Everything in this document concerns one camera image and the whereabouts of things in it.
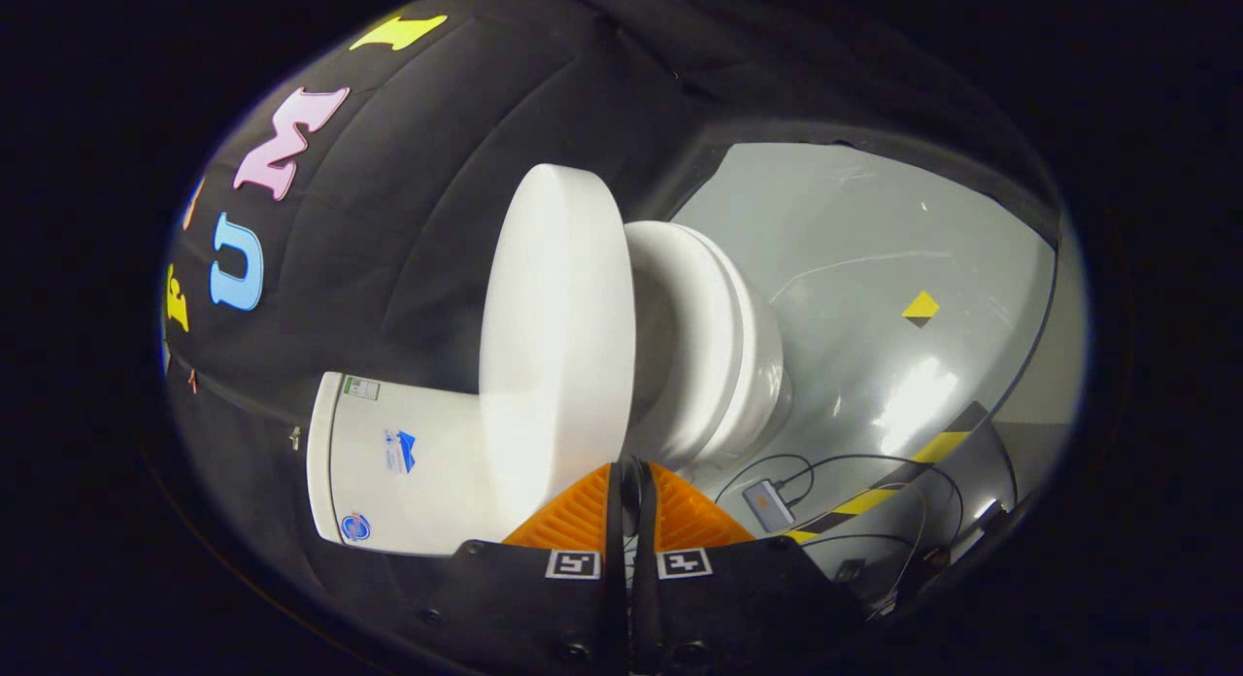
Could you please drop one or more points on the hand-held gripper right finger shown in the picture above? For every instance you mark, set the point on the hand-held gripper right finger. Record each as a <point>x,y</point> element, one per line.
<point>728,598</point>

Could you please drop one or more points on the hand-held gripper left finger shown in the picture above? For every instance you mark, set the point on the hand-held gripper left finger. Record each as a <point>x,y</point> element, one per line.
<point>544,598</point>

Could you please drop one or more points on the white toilet lid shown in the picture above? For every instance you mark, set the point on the white toilet lid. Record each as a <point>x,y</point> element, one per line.
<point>558,336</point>

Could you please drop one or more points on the white toilet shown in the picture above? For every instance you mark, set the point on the white toilet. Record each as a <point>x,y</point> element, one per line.
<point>418,472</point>

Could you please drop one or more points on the small grey device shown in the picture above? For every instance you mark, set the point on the small grey device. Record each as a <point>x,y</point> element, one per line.
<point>767,506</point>

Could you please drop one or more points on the yellow black striped tape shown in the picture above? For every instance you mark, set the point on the yellow black striped tape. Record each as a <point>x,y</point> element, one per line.
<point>947,445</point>

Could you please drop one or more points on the yellow floor tape piece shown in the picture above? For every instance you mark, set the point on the yellow floor tape piece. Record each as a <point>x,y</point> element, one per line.
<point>921,307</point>

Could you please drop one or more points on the black backdrop cloth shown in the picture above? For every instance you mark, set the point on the black backdrop cloth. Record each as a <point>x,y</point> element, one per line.
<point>408,171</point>

